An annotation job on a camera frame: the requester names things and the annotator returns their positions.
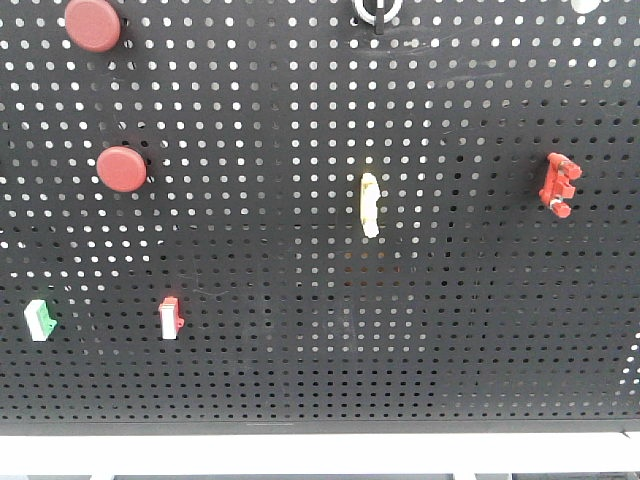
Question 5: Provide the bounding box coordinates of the lower red mushroom button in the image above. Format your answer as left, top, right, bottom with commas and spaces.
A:
96, 146, 147, 192

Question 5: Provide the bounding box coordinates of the red mushroom button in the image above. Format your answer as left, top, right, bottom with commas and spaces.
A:
96, 146, 147, 192
64, 0, 121, 53

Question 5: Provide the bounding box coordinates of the upper red mushroom button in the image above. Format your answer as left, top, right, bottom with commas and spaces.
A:
64, 0, 121, 53

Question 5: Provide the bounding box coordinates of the black perforated pegboard panel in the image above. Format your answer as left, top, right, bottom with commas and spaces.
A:
1, 1, 639, 435

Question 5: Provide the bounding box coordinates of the white standing desk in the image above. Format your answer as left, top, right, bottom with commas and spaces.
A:
1, 432, 639, 478

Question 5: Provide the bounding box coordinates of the white red rocker switch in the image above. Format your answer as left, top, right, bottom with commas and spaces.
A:
158, 296, 184, 340

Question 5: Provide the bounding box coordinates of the black rotary selector switch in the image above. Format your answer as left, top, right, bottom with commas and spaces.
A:
351, 0, 403, 35

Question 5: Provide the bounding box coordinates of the red toggle switch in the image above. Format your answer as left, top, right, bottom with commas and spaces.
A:
539, 152, 582, 219

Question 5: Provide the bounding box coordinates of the white green rocker switch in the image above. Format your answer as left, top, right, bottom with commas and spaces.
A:
24, 299, 57, 342

